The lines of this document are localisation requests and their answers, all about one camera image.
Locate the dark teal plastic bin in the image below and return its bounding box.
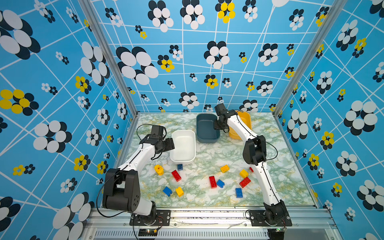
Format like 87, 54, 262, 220
196, 114, 220, 144

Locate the white plastic bin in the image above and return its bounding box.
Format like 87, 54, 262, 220
170, 130, 196, 164

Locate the yellow round lego piece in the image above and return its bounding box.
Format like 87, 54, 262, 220
154, 165, 164, 176

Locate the yellow plastic bin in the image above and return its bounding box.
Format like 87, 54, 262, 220
229, 111, 252, 140

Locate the red long lego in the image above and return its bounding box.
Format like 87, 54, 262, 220
209, 176, 217, 189
172, 170, 182, 182
239, 177, 251, 188

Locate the yellow tall lego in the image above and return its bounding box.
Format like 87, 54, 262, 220
239, 170, 249, 179

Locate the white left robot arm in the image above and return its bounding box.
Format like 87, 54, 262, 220
102, 125, 175, 219

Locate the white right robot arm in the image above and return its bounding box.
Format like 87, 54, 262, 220
214, 104, 290, 226

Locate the yellow lego centre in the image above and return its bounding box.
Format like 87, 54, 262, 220
220, 165, 230, 173

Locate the blue lego front left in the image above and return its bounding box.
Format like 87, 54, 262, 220
163, 187, 173, 197

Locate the yellow lego front left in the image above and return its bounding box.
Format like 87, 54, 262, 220
175, 187, 184, 197

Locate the blue lego centre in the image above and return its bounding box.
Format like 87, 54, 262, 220
217, 180, 225, 188

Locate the blue lego front right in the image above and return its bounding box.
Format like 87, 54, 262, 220
235, 188, 244, 199

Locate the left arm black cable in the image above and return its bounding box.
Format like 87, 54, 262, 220
136, 123, 166, 145

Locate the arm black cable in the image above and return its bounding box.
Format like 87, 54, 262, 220
136, 123, 166, 145
265, 140, 279, 162

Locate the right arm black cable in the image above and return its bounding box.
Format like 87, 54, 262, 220
265, 140, 279, 162

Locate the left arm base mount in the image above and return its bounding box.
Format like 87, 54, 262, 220
130, 210, 171, 227

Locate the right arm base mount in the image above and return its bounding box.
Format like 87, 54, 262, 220
246, 210, 293, 228

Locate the aluminium front rail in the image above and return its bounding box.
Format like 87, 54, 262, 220
81, 206, 342, 240

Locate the aluminium corner post left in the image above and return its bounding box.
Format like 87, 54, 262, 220
79, 0, 138, 119

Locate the aluminium corner post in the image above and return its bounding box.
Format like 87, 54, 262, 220
273, 0, 347, 118
79, 0, 138, 119

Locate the aluminium corner post right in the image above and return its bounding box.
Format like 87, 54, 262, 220
273, 0, 347, 118

